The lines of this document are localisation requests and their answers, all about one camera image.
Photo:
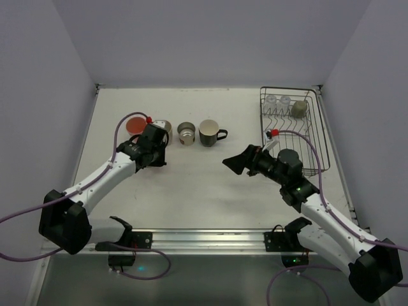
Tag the black mug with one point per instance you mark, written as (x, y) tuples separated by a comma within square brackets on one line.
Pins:
[(210, 133)]

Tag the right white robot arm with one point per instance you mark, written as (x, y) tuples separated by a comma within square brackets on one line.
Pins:
[(372, 266)]

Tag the wire dish rack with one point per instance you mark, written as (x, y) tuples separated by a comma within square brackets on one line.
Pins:
[(297, 134)]

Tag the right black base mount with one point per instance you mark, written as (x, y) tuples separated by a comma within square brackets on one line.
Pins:
[(283, 239)]

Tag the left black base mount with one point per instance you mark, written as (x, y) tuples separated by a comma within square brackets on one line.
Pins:
[(140, 242)]

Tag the right clear glass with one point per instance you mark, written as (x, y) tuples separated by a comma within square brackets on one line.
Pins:
[(283, 104)]

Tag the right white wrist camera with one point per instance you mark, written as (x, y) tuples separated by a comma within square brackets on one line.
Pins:
[(271, 138)]

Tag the aluminium mounting rail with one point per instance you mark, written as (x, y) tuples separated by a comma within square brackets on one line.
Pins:
[(191, 241)]

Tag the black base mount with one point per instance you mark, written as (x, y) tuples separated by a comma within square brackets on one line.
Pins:
[(283, 239), (140, 242)]

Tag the tall pink plastic cup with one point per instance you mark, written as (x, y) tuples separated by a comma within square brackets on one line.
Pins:
[(135, 125)]

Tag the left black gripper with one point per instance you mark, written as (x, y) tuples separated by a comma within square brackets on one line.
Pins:
[(159, 156)]

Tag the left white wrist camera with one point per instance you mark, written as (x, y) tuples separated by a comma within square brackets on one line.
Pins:
[(163, 124)]

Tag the metal cup with cream label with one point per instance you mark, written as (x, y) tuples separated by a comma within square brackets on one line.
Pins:
[(186, 133)]

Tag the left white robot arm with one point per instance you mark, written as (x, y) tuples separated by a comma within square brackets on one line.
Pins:
[(65, 216)]

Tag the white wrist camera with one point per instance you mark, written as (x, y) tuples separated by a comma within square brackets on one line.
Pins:
[(271, 138), (163, 124)]

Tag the beige plastic cup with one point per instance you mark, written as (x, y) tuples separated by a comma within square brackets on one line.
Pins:
[(170, 135)]

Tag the grey-green ceramic cup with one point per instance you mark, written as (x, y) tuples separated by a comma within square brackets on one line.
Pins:
[(299, 109)]

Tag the left clear glass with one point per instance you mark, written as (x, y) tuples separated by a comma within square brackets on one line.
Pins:
[(270, 103)]

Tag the clear glass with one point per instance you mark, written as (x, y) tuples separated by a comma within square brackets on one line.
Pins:
[(270, 103), (283, 104)]

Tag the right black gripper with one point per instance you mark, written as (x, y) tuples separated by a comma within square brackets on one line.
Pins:
[(250, 160)]

